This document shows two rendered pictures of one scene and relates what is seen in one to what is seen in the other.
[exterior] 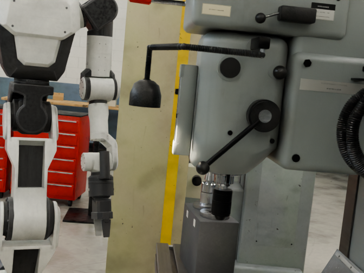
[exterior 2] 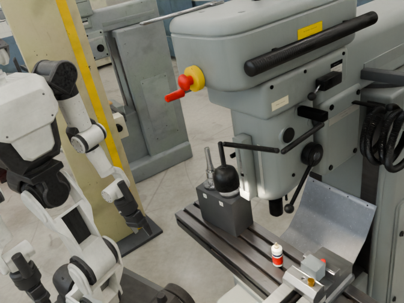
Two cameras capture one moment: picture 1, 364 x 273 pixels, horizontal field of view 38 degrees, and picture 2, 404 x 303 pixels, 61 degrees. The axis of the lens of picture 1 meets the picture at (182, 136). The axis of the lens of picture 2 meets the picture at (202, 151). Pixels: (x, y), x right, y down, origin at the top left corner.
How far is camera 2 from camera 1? 0.86 m
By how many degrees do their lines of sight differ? 34
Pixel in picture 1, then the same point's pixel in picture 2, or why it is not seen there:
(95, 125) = (102, 167)
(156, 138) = not seen: hidden behind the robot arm
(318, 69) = (336, 107)
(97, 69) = (82, 125)
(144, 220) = not seen: hidden behind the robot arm
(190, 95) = (250, 158)
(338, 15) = (344, 65)
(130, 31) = (24, 43)
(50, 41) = (44, 129)
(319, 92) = (338, 121)
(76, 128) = not seen: outside the picture
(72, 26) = (55, 106)
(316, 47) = (332, 92)
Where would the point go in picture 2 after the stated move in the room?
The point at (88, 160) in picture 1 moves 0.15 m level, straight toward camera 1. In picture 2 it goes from (112, 195) to (130, 208)
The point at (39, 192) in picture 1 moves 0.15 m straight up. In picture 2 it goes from (97, 241) to (85, 213)
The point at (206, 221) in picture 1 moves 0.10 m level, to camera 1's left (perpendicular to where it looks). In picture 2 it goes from (234, 202) to (214, 213)
